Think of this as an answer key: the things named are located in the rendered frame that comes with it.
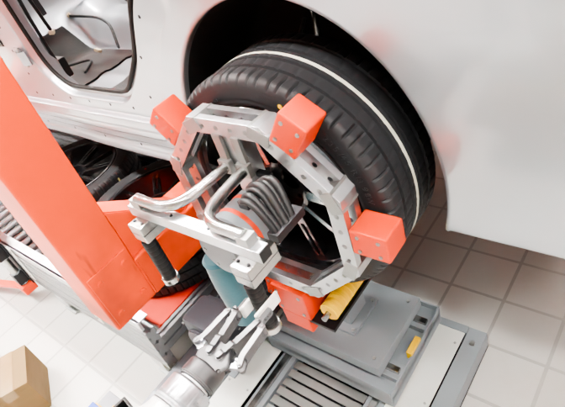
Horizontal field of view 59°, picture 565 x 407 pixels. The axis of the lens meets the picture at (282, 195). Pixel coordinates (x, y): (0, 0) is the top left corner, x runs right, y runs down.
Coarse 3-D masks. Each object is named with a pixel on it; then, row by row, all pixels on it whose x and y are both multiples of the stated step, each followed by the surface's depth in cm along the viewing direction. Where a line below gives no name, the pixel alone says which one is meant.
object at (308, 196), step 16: (208, 144) 133; (256, 144) 122; (208, 160) 137; (272, 160) 124; (224, 176) 144; (288, 176) 158; (288, 192) 134; (304, 192) 123; (304, 208) 127; (320, 208) 154; (304, 224) 132; (320, 224) 149; (288, 240) 146; (304, 240) 145; (320, 240) 135; (304, 256) 140; (320, 256) 137; (336, 256) 131
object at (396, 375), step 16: (432, 304) 169; (416, 320) 165; (432, 320) 165; (272, 336) 177; (288, 336) 178; (416, 336) 160; (288, 352) 177; (304, 352) 168; (320, 352) 169; (400, 352) 161; (416, 352) 159; (320, 368) 169; (336, 368) 160; (352, 368) 161; (400, 368) 153; (352, 384) 161; (368, 384) 153; (384, 384) 154; (400, 384) 153; (384, 400) 154
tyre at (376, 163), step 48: (288, 48) 113; (336, 48) 111; (192, 96) 122; (240, 96) 110; (288, 96) 101; (336, 96) 103; (384, 96) 108; (336, 144) 101; (384, 144) 104; (384, 192) 103; (432, 192) 124
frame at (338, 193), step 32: (192, 128) 114; (224, 128) 106; (256, 128) 100; (192, 160) 133; (288, 160) 100; (320, 160) 102; (320, 192) 102; (352, 192) 102; (352, 224) 108; (352, 256) 109; (320, 288) 128
